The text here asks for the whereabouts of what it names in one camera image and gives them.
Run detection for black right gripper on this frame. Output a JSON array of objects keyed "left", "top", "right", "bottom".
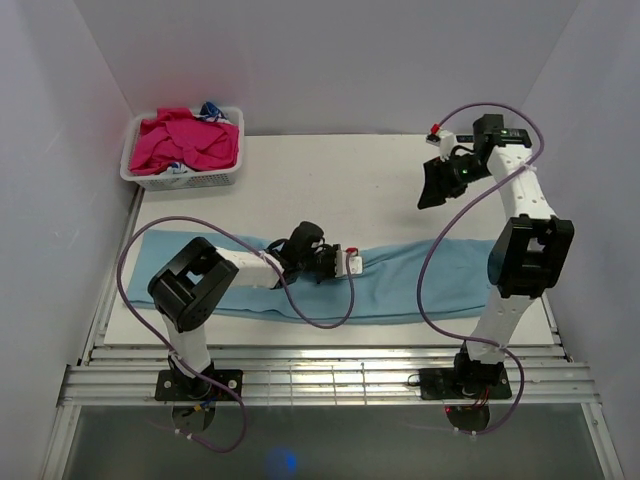
[{"left": 417, "top": 153, "right": 492, "bottom": 210}]

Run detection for light blue trousers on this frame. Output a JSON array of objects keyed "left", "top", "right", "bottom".
[{"left": 122, "top": 229, "right": 501, "bottom": 325}]

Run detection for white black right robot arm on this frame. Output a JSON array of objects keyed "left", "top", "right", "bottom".
[{"left": 418, "top": 114, "right": 575, "bottom": 402}]

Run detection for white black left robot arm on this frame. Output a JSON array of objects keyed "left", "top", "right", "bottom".
[{"left": 147, "top": 221, "right": 350, "bottom": 400}]

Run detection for white plastic laundry basket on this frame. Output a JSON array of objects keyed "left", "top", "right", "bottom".
[{"left": 120, "top": 102, "right": 245, "bottom": 191}]

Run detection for blue white patterned garment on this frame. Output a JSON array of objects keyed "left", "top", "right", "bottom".
[{"left": 195, "top": 101, "right": 233, "bottom": 124}]

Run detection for pink garment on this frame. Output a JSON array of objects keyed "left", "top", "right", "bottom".
[{"left": 129, "top": 107, "right": 240, "bottom": 176}]

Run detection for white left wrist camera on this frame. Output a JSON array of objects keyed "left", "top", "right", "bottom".
[{"left": 335, "top": 246, "right": 364, "bottom": 278}]

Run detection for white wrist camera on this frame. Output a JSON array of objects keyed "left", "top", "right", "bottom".
[
  {"left": 426, "top": 123, "right": 457, "bottom": 156},
  {"left": 335, "top": 246, "right": 364, "bottom": 278}
]

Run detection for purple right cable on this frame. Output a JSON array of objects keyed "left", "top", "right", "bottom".
[{"left": 417, "top": 102, "right": 546, "bottom": 435}]

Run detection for purple cable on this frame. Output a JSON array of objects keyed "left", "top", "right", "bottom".
[
  {"left": 417, "top": 102, "right": 546, "bottom": 435},
  {"left": 116, "top": 215, "right": 357, "bottom": 454}
]

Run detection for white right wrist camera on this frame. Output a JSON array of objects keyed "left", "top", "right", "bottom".
[{"left": 426, "top": 123, "right": 457, "bottom": 156}]

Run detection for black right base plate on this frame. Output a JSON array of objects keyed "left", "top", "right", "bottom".
[{"left": 418, "top": 367, "right": 513, "bottom": 400}]

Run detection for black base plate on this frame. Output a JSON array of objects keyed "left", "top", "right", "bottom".
[
  {"left": 154, "top": 369, "right": 244, "bottom": 402},
  {"left": 418, "top": 367, "right": 513, "bottom": 400}
]

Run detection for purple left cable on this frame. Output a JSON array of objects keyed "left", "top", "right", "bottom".
[{"left": 116, "top": 215, "right": 357, "bottom": 454}]

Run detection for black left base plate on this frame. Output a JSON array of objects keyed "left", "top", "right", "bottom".
[{"left": 154, "top": 369, "right": 244, "bottom": 402}]

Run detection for aluminium rail frame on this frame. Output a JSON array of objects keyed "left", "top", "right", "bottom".
[{"left": 41, "top": 342, "right": 623, "bottom": 479}]

